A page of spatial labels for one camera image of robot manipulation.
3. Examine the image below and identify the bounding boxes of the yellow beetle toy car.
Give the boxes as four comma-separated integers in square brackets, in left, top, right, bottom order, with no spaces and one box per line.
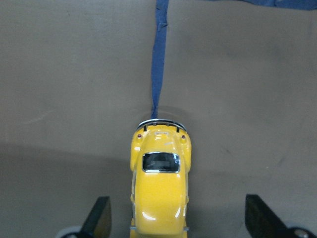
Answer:
[130,119,192,238]

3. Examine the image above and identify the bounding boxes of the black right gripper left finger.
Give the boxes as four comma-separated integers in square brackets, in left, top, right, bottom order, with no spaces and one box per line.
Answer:
[77,196,111,238]

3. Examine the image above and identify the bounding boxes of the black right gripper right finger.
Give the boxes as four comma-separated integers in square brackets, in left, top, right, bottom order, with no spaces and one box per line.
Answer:
[245,194,297,238]

